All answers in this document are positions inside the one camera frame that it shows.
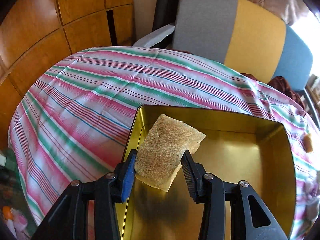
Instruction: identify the gold metal tin box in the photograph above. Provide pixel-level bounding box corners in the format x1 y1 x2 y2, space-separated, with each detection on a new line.
116 105 296 239

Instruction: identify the yellow sponge block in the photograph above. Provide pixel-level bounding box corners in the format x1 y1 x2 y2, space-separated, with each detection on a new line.
135 114 206 192
303 133 313 153

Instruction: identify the striped bed sheet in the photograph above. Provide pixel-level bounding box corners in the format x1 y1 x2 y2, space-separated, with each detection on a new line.
8 47 319 239

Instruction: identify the dark red cloth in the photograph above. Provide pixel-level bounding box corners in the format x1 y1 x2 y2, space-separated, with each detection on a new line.
243 73 305 110

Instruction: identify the grey yellow blue chair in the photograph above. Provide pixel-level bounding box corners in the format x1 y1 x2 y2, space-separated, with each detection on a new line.
136 0 313 105

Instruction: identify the wooden wardrobe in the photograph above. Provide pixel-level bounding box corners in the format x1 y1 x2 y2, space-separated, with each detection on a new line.
1 0 135 148

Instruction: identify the black rolled mat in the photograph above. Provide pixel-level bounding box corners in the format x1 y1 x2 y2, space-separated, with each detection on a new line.
152 0 185 48

